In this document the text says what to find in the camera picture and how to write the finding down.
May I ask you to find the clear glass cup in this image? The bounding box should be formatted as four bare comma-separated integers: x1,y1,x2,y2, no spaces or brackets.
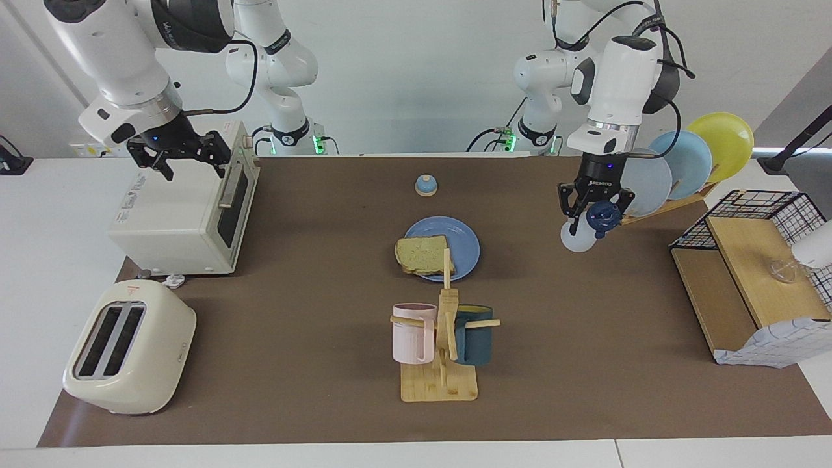
766,257,799,285

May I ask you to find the white plate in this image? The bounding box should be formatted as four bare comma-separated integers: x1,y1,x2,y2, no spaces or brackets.
621,148,673,217

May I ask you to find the pink mug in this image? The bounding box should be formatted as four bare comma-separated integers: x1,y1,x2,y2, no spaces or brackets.
392,303,438,365

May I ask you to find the wooden shelf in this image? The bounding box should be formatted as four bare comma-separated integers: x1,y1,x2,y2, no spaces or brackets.
669,214,832,355

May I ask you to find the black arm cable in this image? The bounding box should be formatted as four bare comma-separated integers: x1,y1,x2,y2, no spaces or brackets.
543,0,696,160
182,38,261,118

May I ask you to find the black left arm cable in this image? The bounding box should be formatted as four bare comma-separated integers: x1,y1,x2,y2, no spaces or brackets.
543,0,696,160

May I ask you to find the white checkered cloth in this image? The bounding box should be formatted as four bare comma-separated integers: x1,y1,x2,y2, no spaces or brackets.
713,317,832,369

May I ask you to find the black stand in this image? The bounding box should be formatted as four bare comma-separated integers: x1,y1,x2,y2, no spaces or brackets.
757,104,832,175

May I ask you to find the black wire basket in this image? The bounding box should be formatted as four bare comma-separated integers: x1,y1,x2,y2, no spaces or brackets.
669,190,832,306

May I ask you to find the white wall power socket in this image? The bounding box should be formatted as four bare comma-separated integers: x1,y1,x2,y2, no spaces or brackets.
70,125,151,159

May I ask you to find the black device on table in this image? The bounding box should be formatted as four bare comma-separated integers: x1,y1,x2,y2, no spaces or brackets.
0,135,34,176

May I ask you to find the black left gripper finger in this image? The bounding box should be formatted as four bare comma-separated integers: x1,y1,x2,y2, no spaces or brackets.
558,182,587,225
611,185,636,218

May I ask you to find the wooden plate rack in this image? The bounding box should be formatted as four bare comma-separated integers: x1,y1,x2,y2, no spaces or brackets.
621,182,719,226

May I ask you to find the yellow plate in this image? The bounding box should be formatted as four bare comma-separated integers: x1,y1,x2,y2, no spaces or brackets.
687,112,755,185

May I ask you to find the cream toaster oven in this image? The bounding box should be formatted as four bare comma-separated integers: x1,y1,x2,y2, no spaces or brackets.
107,120,261,276

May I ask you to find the squeeze bottle with blue cap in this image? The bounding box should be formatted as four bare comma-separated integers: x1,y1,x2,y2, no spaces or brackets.
560,200,623,253

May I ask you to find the brown table mat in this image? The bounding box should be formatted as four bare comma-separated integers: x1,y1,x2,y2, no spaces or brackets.
37,156,832,448

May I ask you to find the cream two-slot toaster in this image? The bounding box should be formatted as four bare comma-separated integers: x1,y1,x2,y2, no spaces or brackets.
62,281,197,415

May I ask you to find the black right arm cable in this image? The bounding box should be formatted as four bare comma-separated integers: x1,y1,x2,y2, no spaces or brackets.
182,38,261,118

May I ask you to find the wooden mug tree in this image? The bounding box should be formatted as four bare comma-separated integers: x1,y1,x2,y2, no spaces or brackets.
390,247,501,402

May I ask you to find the blue round plate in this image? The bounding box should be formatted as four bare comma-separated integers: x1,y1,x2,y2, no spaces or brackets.
404,216,481,283

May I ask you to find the dark teal mug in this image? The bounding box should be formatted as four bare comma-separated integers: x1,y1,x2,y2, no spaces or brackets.
453,305,495,366

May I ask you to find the white cylinder object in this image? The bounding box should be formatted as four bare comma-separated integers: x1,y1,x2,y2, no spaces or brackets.
790,218,832,268

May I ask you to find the light blue plate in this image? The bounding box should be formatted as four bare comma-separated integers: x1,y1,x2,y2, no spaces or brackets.
647,130,714,201

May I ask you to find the bread slice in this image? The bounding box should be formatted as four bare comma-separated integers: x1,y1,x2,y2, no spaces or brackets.
395,235,456,276

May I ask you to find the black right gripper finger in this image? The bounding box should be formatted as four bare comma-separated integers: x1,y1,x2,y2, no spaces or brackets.
127,138,175,181
195,130,233,179

